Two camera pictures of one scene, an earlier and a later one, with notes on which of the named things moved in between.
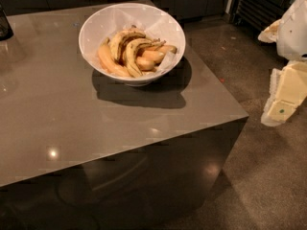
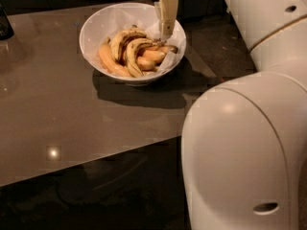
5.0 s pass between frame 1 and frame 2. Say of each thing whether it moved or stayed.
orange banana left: stayed
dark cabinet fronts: stayed
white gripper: moved
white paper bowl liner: stayed
